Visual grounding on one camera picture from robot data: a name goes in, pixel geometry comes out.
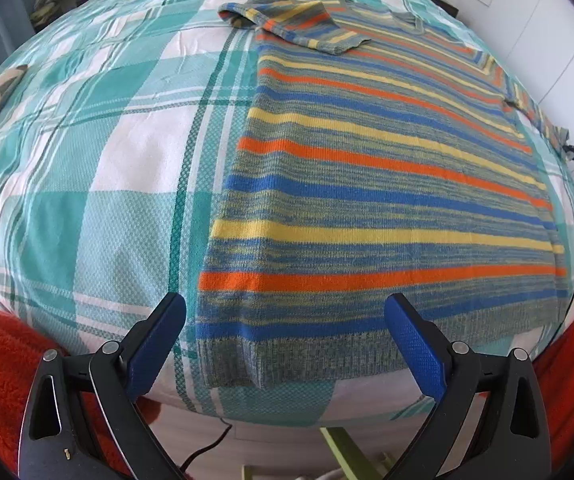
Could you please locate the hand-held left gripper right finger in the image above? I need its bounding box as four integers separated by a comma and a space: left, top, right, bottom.
384, 292, 552, 480

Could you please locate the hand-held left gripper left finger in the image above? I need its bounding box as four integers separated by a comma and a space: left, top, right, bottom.
17, 292, 188, 480

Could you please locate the striped knit sweater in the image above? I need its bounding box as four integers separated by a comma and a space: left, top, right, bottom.
194, 0, 572, 391

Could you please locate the white wardrobe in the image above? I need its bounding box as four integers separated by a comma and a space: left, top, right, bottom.
407, 0, 574, 133

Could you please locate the teal plaid bedspread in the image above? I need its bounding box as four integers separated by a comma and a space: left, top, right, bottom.
0, 0, 574, 421

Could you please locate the dark nightstand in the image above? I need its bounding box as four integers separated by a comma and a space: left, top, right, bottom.
426, 0, 462, 20

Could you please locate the green wooden frame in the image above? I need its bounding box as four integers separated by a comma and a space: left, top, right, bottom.
242, 425, 398, 480

